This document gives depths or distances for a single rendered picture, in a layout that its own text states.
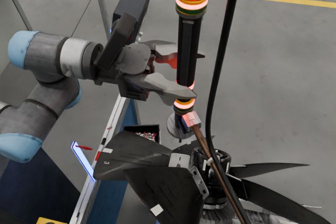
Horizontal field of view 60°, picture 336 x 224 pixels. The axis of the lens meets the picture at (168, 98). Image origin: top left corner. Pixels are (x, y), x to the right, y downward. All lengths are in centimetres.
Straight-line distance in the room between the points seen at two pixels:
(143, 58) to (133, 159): 49
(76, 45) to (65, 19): 278
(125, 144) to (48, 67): 50
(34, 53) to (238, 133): 197
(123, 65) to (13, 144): 25
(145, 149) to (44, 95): 44
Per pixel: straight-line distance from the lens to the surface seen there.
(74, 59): 55
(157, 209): 64
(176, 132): 67
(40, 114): 62
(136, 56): 53
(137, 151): 97
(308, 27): 338
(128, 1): 134
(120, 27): 46
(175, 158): 94
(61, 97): 65
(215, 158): 54
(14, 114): 64
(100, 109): 249
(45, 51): 58
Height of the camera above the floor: 206
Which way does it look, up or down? 56 degrees down
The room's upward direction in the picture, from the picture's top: straight up
